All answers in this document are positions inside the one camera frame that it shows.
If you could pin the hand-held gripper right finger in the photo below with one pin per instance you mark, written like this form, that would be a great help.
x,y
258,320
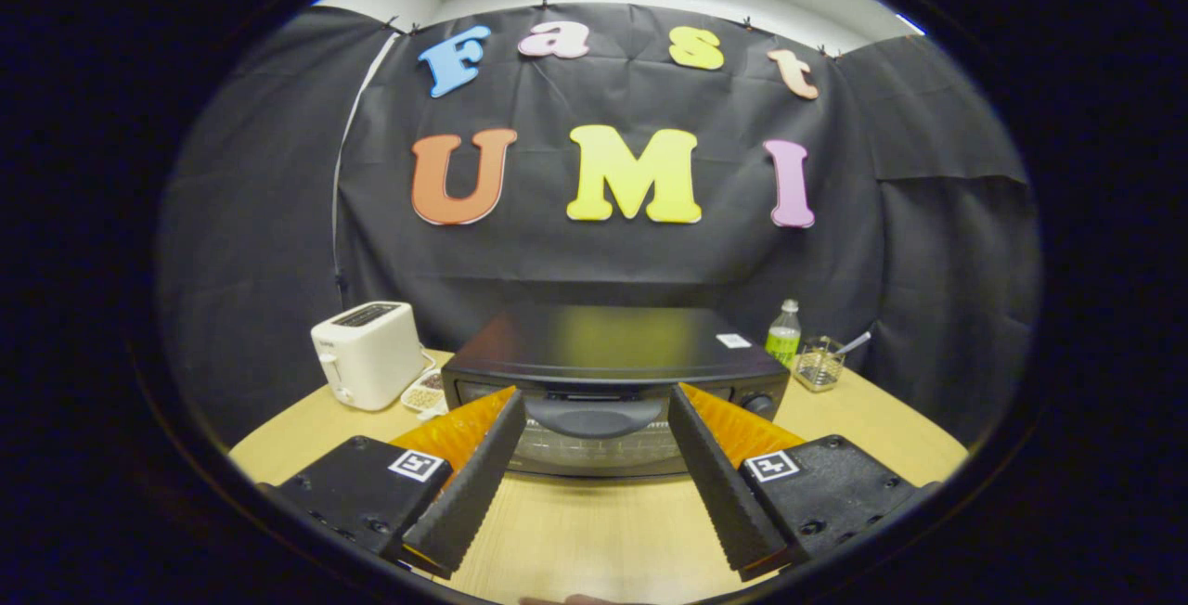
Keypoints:
x,y
719,494

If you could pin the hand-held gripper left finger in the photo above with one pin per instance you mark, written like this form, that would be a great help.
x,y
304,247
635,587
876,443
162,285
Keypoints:
x,y
473,494

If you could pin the black toaster oven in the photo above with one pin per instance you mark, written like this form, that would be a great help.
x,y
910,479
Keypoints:
x,y
603,341

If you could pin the white bread toaster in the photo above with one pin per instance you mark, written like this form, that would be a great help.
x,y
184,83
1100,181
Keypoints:
x,y
371,364

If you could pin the small snack dish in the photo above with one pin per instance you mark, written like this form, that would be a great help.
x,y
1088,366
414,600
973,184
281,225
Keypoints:
x,y
424,393

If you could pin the clear utensil holder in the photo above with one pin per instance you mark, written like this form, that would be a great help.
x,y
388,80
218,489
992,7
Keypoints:
x,y
819,368

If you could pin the green label plastic bottle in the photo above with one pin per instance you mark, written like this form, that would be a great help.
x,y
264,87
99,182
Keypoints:
x,y
782,345

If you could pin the metal spoon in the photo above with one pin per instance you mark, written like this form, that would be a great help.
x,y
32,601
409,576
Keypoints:
x,y
856,341

